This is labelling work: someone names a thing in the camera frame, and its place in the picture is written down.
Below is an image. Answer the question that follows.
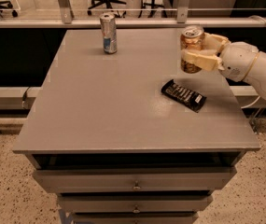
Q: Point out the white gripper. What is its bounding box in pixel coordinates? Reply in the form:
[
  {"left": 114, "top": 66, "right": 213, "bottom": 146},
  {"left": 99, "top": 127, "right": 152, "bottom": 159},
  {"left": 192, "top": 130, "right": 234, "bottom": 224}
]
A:
[{"left": 181, "top": 33, "right": 259, "bottom": 82}]

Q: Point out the orange soda can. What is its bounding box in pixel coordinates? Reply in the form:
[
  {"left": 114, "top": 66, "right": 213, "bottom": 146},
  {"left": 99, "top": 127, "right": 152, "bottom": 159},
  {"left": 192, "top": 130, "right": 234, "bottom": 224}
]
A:
[{"left": 180, "top": 25, "right": 205, "bottom": 74}]

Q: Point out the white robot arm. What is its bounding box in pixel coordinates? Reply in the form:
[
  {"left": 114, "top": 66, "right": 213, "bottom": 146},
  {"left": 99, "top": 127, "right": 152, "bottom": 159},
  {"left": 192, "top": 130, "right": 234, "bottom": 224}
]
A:
[{"left": 180, "top": 31, "right": 266, "bottom": 100}]

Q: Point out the silver blue energy drink can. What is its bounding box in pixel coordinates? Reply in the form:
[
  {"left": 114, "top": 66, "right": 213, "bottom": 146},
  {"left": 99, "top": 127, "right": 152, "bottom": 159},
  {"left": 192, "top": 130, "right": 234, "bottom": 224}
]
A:
[{"left": 100, "top": 13, "right": 118, "bottom": 54}]

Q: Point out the black candy bar wrapper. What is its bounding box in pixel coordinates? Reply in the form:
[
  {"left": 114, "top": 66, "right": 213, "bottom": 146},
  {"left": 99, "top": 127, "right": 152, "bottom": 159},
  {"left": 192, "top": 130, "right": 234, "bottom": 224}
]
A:
[{"left": 161, "top": 80, "right": 206, "bottom": 112}]

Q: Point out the grey drawer cabinet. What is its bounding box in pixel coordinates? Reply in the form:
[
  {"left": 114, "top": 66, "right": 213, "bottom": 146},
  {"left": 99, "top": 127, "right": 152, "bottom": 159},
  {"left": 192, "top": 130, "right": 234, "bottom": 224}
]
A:
[{"left": 12, "top": 27, "right": 262, "bottom": 224}]

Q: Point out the black office chair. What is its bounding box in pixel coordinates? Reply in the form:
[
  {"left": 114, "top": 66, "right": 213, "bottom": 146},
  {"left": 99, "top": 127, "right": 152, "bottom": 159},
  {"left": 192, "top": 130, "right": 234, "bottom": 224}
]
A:
[{"left": 86, "top": 0, "right": 127, "bottom": 17}]

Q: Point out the top grey drawer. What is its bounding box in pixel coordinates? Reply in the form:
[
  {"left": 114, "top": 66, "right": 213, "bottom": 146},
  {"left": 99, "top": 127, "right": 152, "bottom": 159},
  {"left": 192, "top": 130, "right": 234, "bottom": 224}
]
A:
[{"left": 33, "top": 167, "right": 236, "bottom": 193}]

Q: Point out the grey drawer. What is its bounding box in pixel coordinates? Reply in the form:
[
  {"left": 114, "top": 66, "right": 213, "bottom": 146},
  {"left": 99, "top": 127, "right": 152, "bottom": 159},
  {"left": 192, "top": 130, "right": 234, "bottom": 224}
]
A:
[
  {"left": 58, "top": 193, "right": 213, "bottom": 214},
  {"left": 33, "top": 167, "right": 236, "bottom": 193},
  {"left": 73, "top": 213, "right": 198, "bottom": 224}
]

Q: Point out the middle grey drawer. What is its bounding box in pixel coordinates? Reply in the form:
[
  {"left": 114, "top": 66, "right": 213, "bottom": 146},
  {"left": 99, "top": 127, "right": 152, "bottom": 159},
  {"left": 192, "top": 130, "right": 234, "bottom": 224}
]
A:
[{"left": 58, "top": 193, "right": 213, "bottom": 214}]

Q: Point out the bottom grey drawer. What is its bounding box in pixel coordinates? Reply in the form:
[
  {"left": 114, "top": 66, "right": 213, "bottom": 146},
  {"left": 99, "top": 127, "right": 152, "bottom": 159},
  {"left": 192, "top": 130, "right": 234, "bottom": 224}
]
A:
[{"left": 73, "top": 213, "right": 198, "bottom": 224}]

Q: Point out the black chair base left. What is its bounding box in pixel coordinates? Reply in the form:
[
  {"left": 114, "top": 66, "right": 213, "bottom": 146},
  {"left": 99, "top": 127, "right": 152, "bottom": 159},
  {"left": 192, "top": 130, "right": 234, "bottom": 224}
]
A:
[{"left": 0, "top": 0, "right": 18, "bottom": 18}]

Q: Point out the black cable on rail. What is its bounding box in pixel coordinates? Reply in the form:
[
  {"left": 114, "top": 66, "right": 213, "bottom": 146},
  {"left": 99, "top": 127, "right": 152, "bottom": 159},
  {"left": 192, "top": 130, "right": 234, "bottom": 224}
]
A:
[{"left": 21, "top": 86, "right": 34, "bottom": 110}]

